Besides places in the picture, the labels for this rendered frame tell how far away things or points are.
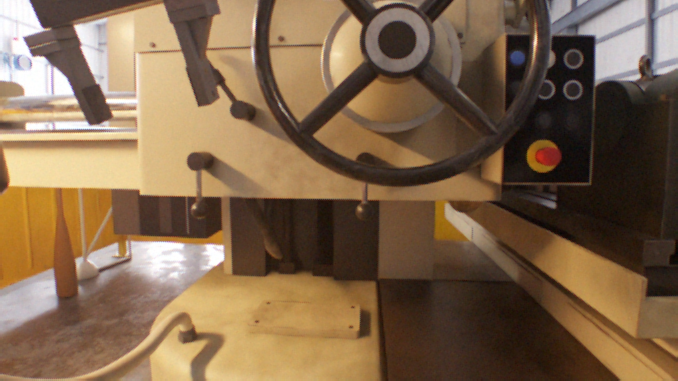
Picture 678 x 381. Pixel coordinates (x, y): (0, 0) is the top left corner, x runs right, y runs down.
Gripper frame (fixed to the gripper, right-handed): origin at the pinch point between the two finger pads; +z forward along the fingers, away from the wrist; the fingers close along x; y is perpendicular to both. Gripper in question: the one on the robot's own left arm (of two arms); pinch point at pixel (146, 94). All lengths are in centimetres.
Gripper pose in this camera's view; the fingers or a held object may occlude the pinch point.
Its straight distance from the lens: 40.3
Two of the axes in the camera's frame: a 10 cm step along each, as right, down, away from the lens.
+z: 1.6, 8.8, 4.5
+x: -9.8, 1.2, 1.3
